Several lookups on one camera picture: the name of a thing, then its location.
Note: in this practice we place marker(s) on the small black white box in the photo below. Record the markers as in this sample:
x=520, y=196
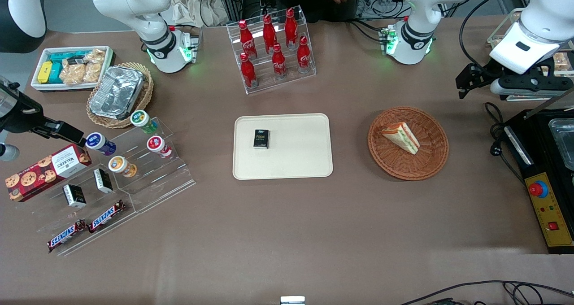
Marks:
x=74, y=196
x=103, y=180

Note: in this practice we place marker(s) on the clear bag of crackers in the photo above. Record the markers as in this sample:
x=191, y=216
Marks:
x=93, y=71
x=71, y=74
x=95, y=56
x=563, y=63

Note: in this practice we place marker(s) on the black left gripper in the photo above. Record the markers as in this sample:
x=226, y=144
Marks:
x=480, y=76

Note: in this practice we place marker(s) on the teal snack pack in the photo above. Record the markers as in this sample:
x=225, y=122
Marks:
x=65, y=56
x=56, y=74

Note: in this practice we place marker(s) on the blue lid snack can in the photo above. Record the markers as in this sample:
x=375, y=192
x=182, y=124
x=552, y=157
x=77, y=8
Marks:
x=99, y=143

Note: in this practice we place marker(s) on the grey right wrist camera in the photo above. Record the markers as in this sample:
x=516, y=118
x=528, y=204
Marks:
x=8, y=152

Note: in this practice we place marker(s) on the red cola bottle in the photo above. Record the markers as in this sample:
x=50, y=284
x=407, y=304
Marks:
x=246, y=38
x=279, y=63
x=304, y=56
x=269, y=33
x=291, y=29
x=248, y=71

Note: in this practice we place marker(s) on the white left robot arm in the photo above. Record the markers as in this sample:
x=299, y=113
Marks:
x=417, y=9

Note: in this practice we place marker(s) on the black control machine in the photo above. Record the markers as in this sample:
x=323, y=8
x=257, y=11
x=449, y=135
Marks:
x=538, y=161

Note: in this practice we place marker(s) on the red lid snack can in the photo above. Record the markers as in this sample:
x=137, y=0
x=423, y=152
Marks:
x=158, y=145

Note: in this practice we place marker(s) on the triangular sandwich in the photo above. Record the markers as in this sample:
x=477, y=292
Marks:
x=401, y=137

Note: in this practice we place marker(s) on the aluminium foil container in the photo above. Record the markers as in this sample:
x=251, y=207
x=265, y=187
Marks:
x=116, y=92

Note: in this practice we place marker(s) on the metal pan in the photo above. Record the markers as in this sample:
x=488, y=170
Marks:
x=564, y=141

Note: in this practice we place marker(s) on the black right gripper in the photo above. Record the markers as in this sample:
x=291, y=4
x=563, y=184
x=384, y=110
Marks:
x=21, y=115

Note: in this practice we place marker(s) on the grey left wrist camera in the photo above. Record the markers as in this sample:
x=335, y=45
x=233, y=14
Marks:
x=529, y=86

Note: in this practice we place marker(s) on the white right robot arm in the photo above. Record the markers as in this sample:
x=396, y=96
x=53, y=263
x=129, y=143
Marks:
x=134, y=0

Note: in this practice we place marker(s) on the light oval wicker basket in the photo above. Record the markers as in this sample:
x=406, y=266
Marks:
x=145, y=94

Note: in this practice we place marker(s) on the Snickers chocolate bar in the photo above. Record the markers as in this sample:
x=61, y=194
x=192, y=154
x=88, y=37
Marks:
x=106, y=216
x=67, y=236

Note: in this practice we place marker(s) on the white rectangular bin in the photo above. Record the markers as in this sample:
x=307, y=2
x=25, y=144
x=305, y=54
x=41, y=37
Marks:
x=38, y=54

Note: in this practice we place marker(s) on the clear acrylic stepped shelf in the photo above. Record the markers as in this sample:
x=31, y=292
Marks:
x=161, y=184

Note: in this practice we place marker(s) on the clear acrylic bottle rack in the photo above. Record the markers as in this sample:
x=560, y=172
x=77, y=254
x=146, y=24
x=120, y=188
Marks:
x=309, y=78

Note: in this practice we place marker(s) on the green lid snack can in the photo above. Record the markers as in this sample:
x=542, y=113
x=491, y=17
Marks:
x=142, y=120

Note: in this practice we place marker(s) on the beige crumpled paper bag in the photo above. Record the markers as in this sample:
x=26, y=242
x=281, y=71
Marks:
x=197, y=6

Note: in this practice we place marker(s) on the small black card box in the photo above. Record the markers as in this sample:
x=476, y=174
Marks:
x=261, y=139

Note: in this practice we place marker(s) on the beige plastic tray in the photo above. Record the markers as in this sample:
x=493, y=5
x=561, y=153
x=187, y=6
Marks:
x=296, y=157

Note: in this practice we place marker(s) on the yellow snack pack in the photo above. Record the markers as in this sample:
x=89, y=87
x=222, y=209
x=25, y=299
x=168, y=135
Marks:
x=45, y=71

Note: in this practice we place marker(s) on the red Walkers cookie box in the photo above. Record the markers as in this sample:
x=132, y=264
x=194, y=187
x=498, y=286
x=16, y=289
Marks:
x=45, y=172

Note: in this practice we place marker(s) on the orange snack can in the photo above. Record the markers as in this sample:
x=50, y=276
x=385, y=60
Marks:
x=121, y=166

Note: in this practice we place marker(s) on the brown round wicker basket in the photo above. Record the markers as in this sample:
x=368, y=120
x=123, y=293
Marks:
x=430, y=161

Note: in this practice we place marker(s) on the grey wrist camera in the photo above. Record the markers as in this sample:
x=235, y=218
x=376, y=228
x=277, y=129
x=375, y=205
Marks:
x=529, y=86
x=8, y=152

